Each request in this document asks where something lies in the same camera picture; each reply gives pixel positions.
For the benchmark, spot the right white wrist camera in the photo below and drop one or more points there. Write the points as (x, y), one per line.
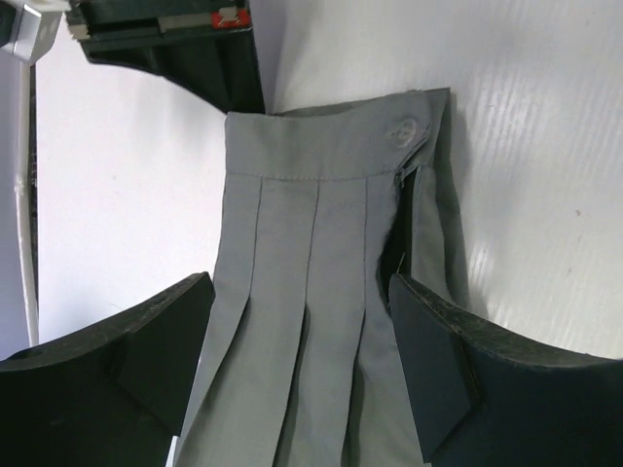
(29, 27)

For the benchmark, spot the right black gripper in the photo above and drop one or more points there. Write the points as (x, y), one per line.
(204, 47)

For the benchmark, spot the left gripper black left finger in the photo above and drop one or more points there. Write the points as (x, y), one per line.
(112, 394)

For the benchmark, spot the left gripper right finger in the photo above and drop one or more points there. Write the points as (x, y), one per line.
(482, 395)

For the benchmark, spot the aluminium rail frame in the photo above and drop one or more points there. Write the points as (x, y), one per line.
(26, 188)

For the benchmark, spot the grey skirt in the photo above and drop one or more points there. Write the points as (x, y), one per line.
(300, 365)

